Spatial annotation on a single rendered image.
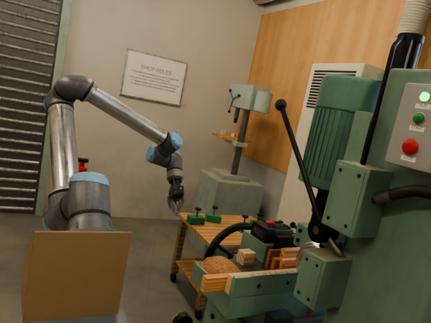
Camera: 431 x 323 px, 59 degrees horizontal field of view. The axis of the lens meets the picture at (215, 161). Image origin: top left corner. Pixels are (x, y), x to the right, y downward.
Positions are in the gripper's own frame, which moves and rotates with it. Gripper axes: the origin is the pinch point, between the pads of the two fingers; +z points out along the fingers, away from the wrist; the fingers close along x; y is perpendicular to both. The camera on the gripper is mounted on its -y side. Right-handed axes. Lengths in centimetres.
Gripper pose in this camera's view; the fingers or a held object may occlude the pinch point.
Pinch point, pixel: (176, 214)
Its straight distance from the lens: 205.7
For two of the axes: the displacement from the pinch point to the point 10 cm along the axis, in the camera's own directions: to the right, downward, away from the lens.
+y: 2.5, -5.3, -8.1
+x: 9.6, 0.5, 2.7
